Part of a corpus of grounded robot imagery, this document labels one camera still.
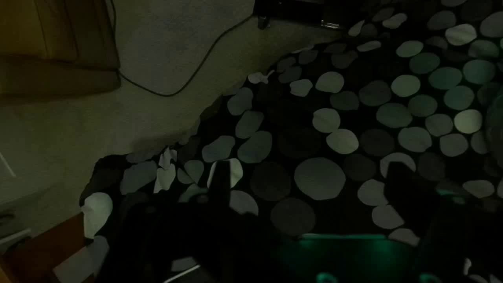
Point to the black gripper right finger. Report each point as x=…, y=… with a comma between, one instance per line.
x=410, y=190

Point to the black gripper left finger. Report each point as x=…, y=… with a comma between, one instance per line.
x=220, y=182

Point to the black duvet with grey spots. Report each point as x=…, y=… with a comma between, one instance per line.
x=335, y=110

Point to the wooden dresser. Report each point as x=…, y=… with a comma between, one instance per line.
x=52, y=47

